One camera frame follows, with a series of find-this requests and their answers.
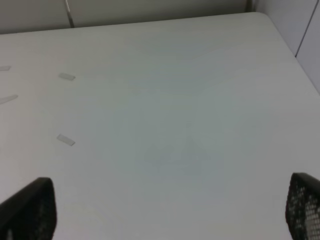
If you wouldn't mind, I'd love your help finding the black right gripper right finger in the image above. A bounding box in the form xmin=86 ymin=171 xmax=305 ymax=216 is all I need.
xmin=285 ymin=172 xmax=320 ymax=240

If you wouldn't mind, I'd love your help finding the clear tape piece mid right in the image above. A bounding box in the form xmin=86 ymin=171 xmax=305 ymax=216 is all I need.
xmin=57 ymin=134 xmax=76 ymax=147

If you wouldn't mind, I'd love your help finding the clear tape piece far centre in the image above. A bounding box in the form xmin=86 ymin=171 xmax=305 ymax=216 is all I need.
xmin=0 ymin=66 xmax=11 ymax=71

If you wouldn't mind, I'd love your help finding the clear tape piece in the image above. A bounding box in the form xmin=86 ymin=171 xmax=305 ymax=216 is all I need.
xmin=0 ymin=94 xmax=18 ymax=105
xmin=0 ymin=66 xmax=11 ymax=71
xmin=58 ymin=72 xmax=76 ymax=81

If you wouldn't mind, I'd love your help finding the clear tape piece far right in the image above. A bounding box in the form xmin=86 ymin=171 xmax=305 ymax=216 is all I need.
xmin=58 ymin=72 xmax=76 ymax=81

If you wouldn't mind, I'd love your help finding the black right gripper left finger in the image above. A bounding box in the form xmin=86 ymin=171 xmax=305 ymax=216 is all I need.
xmin=0 ymin=177 xmax=57 ymax=240

